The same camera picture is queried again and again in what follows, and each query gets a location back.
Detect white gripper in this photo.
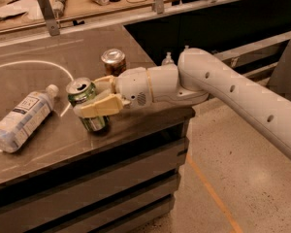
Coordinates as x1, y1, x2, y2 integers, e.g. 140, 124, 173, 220
73, 67, 152, 118

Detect green soda can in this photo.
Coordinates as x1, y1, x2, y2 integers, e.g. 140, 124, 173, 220
66, 78, 109, 132

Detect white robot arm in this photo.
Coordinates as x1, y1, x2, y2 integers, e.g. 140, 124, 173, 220
74, 48, 291, 160

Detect orange soda can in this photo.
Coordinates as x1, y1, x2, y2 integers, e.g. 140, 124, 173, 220
101, 49, 126, 77

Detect left sanitizer bottle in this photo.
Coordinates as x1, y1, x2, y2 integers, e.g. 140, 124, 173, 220
162, 52, 174, 65

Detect dark counter cabinet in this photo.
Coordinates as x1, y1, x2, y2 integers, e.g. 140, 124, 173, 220
0, 26, 195, 233

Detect clear plastic water bottle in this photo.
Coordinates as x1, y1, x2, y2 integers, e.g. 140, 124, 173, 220
0, 84, 59, 153

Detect dark cylindrical tool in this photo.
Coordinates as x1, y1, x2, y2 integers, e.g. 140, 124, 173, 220
52, 0, 67, 17

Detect white paper sheets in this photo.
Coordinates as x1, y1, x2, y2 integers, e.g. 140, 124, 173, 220
0, 0, 43, 21

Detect left metal bracket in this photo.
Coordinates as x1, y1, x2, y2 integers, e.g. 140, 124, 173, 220
37, 0, 60, 36

